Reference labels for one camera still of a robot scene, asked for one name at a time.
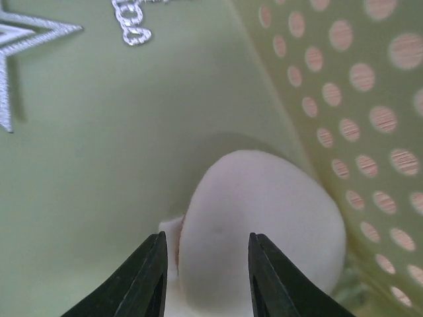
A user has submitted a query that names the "silver star ornament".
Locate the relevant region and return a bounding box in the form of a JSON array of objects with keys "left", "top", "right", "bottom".
[{"left": 1, "top": 8, "right": 83, "bottom": 133}]

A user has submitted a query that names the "light green plastic basket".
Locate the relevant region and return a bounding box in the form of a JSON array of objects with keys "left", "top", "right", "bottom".
[{"left": 1, "top": 1, "right": 422, "bottom": 316}]

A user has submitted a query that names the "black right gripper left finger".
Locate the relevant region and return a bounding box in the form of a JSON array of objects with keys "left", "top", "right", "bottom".
[{"left": 63, "top": 231, "right": 167, "bottom": 317}]

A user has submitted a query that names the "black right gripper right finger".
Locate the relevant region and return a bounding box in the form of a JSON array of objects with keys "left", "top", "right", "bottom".
[{"left": 249, "top": 232, "right": 354, "bottom": 317}]

